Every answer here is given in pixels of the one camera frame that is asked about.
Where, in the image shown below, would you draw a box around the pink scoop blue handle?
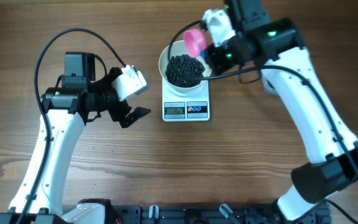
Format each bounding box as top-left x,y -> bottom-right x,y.
183,29 -> 207,58

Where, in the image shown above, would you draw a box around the white digital kitchen scale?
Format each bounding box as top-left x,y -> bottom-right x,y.
162,79 -> 210,122

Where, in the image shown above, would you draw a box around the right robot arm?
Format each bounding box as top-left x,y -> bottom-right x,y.
201,1 -> 358,223

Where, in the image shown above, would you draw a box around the left black cable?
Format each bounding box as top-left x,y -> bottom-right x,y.
16,28 -> 127,224

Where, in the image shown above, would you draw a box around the black cable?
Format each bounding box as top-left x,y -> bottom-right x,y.
16,28 -> 127,224
167,20 -> 358,224

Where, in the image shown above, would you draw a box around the right black cable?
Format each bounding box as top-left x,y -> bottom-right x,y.
167,20 -> 358,224

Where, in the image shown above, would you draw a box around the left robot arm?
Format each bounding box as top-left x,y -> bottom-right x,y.
0,52 -> 150,223

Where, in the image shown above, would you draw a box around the black beans in bowl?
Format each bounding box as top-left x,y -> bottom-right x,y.
165,54 -> 205,88

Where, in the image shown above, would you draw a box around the white bowl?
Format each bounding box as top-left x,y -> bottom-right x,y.
158,40 -> 212,82

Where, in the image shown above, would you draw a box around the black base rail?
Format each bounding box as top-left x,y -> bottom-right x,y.
60,203 -> 332,224

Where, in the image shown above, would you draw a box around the clear plastic container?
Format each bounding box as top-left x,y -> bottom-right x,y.
263,79 -> 278,96

